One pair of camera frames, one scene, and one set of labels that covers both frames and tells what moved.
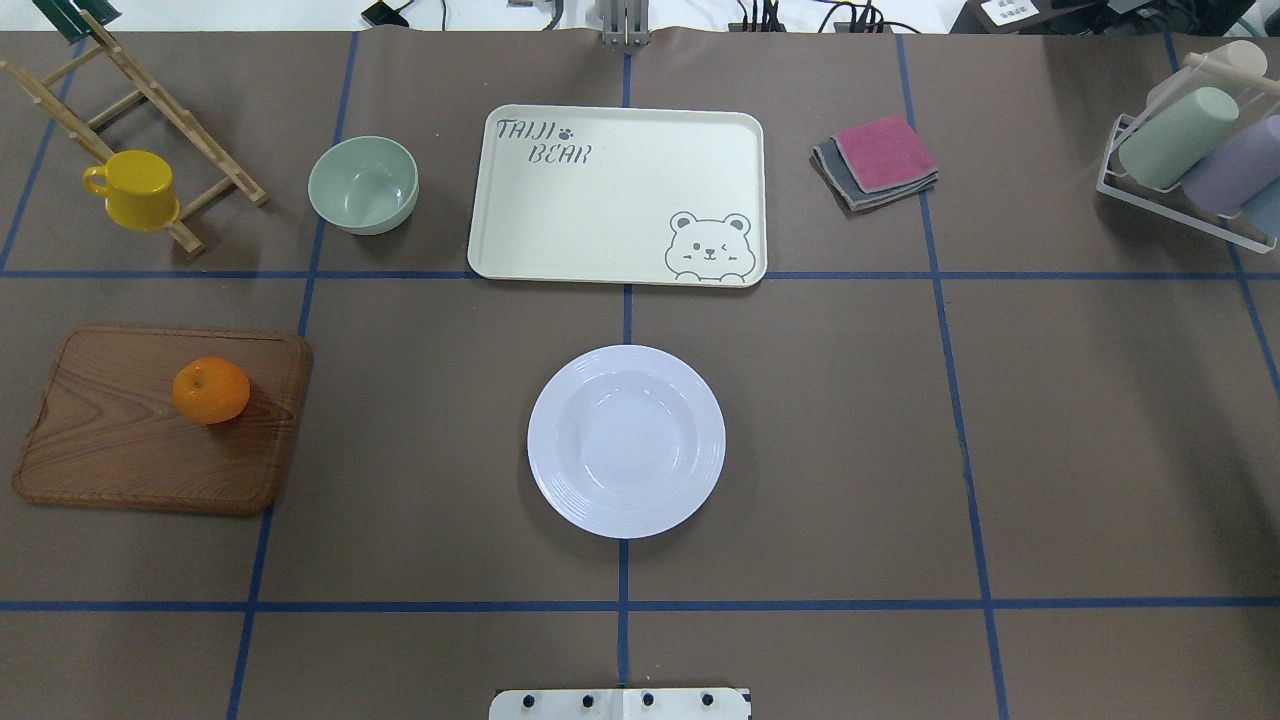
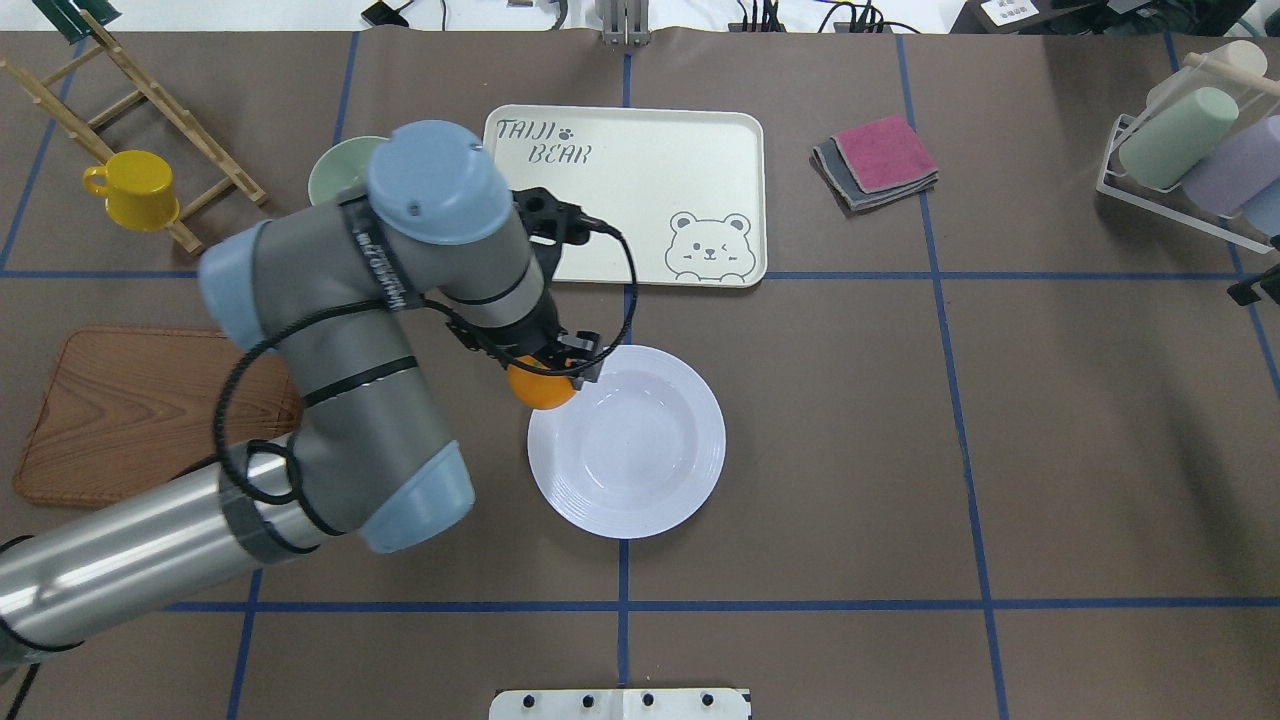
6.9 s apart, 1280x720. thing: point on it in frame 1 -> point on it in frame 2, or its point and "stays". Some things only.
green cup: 1174,143 stays
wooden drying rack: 172,106 stays
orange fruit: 211,390 -> 539,390
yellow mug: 138,188 stays
